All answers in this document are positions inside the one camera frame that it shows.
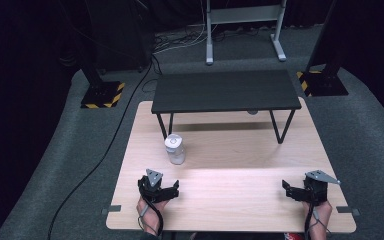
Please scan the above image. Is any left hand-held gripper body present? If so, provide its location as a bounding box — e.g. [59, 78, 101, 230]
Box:
[137, 168, 168, 204]

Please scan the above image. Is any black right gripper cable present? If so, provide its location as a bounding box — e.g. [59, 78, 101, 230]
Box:
[303, 186, 316, 240]

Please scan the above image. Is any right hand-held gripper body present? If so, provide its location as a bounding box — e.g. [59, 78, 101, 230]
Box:
[302, 169, 342, 206]

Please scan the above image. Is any grey table bracket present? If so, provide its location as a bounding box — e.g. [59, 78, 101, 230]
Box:
[101, 204, 122, 215]
[335, 205, 361, 217]

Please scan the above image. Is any person's right hand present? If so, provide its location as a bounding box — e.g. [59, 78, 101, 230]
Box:
[301, 199, 334, 236]

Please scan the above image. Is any bundle of floor cables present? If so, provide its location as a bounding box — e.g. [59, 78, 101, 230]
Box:
[151, 23, 268, 56]

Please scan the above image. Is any black stand with striped base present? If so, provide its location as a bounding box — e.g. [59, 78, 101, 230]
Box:
[296, 0, 350, 98]
[59, 0, 127, 110]

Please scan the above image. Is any person's left hand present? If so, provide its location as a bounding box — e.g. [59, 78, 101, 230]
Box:
[136, 195, 168, 235]

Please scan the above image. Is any white metal stand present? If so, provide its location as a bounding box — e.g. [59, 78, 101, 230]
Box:
[205, 0, 288, 66]

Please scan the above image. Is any long black floor cable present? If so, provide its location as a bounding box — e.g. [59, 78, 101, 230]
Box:
[46, 54, 163, 240]

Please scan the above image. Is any clear bottle with white cap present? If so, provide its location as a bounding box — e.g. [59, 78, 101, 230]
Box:
[164, 133, 187, 166]

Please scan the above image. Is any small black shelf table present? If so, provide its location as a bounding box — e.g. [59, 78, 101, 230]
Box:
[150, 68, 303, 145]

